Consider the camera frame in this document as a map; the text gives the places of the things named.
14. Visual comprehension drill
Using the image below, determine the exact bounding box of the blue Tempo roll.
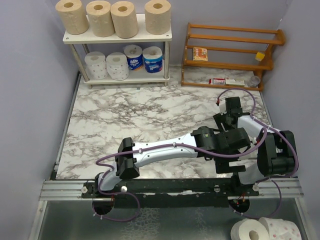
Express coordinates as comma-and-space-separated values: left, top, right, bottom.
142, 46, 163, 74

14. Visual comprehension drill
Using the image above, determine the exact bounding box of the blue Vinda roll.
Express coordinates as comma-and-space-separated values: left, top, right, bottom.
123, 44, 143, 71

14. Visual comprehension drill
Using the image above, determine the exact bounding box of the white floral paper roll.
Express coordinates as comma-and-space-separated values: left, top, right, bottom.
84, 51, 108, 80
106, 52, 130, 81

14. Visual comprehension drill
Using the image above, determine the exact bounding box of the brown paper roll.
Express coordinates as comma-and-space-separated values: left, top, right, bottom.
55, 0, 89, 35
110, 1, 139, 39
144, 0, 171, 35
86, 0, 115, 38

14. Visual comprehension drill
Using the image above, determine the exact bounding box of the brown paper roll front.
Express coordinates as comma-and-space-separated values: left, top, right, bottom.
55, 0, 89, 35

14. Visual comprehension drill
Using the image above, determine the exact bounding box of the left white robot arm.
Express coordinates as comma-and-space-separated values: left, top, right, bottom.
93, 126, 251, 198

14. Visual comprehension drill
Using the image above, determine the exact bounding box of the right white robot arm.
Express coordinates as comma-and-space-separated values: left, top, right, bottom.
213, 96, 299, 196

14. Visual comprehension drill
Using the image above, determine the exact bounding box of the white two-tier shelf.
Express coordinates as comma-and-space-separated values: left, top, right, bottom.
63, 13, 172, 86

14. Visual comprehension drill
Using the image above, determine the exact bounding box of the white green small box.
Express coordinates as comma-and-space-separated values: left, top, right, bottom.
225, 77, 245, 87

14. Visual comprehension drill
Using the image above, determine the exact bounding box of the red white small box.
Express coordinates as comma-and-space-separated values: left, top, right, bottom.
209, 78, 226, 86

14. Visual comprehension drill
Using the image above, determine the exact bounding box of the clear plastic cup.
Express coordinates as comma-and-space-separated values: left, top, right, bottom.
248, 75, 261, 88

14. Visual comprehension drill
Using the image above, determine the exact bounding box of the wooden slatted rack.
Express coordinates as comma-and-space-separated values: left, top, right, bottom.
180, 22, 286, 91

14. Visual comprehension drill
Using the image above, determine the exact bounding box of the yellow sponge block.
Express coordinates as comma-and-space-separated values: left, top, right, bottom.
255, 51, 265, 62

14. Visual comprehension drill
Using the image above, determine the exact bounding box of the orange snack packet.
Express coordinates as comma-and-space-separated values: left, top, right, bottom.
192, 47, 208, 62

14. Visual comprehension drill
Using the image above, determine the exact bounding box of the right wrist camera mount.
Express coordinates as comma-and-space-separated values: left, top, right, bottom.
216, 99, 227, 115

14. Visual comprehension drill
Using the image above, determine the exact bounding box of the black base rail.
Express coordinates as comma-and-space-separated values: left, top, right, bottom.
81, 176, 259, 209

